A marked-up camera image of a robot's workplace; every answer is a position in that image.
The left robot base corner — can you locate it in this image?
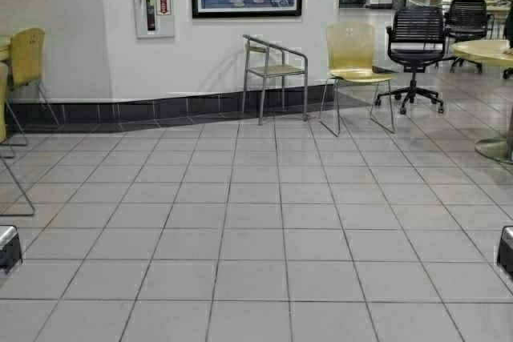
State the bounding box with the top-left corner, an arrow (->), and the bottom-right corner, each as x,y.
0,225 -> 22,274

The yellow chair at left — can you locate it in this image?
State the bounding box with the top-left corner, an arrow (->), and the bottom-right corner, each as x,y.
7,27 -> 60,126

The black mesh office chair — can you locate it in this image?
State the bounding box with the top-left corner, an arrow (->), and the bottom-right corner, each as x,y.
374,6 -> 446,115

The grey metal frame chair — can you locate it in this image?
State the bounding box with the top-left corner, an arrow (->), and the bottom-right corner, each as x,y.
240,34 -> 309,126

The round yellow table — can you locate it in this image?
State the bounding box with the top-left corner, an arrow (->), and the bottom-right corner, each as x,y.
450,39 -> 512,164

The yellow chair by wall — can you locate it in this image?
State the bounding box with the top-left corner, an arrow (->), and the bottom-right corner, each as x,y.
321,21 -> 394,137

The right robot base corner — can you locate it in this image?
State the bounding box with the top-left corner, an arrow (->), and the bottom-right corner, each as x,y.
496,226 -> 513,277

